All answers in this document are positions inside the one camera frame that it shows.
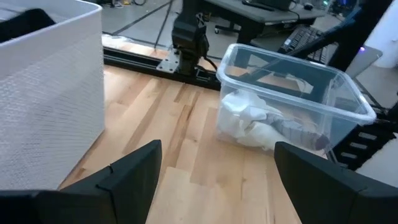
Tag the plain white sock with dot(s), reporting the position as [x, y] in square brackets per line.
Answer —
[264, 138]

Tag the black keyboard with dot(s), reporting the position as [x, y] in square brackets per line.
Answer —
[300, 39]

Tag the white perforated laundry basket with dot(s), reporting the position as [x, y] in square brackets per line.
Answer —
[46, 109]

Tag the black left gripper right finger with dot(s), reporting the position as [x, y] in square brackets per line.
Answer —
[317, 193]

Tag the silver mounting plate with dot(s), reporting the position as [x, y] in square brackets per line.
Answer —
[168, 63]

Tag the black cloth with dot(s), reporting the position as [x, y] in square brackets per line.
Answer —
[25, 25]

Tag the black diagonal frame brace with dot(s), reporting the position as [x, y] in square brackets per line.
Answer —
[323, 37]

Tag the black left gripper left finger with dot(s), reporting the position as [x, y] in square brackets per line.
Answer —
[133, 180]

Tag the white sock with logo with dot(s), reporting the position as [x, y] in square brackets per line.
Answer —
[239, 105]

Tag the black computer mouse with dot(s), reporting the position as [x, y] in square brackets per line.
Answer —
[308, 6]

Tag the silver laptop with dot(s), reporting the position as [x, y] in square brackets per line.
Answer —
[367, 60]

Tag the white grey-striped sock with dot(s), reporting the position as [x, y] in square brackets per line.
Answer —
[295, 129]

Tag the black table frame rail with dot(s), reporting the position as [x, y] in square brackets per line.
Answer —
[133, 60]

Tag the clear plastic bin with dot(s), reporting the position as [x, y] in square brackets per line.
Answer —
[348, 130]

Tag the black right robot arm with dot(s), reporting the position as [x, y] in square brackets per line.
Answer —
[188, 34]

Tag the black frame post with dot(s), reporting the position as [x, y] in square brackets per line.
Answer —
[357, 37]

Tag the black slotted bracket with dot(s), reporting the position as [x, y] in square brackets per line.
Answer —
[342, 155]

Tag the dark grey desk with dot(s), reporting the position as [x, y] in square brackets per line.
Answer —
[264, 14]

